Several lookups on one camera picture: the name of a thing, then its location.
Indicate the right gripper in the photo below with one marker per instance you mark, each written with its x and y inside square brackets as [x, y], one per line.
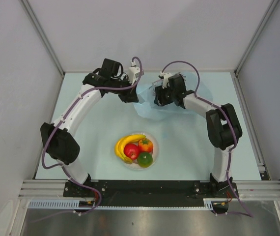
[159, 91]

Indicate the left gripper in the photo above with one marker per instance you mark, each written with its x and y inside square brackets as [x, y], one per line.
[130, 96]

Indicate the light blue plastic bag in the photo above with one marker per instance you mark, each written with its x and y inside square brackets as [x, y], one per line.
[146, 107]

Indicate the orange red fake peach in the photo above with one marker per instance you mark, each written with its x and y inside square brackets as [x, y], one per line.
[145, 145]

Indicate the yellow fake fruit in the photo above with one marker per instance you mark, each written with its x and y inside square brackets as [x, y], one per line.
[120, 145]

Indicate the red fake apple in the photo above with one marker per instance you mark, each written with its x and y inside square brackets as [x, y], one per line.
[132, 151]

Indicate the green fake fruit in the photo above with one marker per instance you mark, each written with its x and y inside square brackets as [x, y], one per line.
[145, 159]

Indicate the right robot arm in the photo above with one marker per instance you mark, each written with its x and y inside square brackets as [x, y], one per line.
[223, 127]

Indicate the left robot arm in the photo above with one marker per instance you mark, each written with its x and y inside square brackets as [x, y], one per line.
[58, 136]

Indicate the white paper plate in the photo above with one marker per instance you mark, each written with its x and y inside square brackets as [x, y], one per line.
[154, 153]

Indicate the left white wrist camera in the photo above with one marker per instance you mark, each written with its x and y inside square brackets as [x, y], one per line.
[133, 73]

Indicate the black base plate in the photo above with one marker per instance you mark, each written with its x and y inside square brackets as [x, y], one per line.
[149, 193]

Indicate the aluminium frame rail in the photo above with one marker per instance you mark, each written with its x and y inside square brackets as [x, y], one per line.
[245, 189]

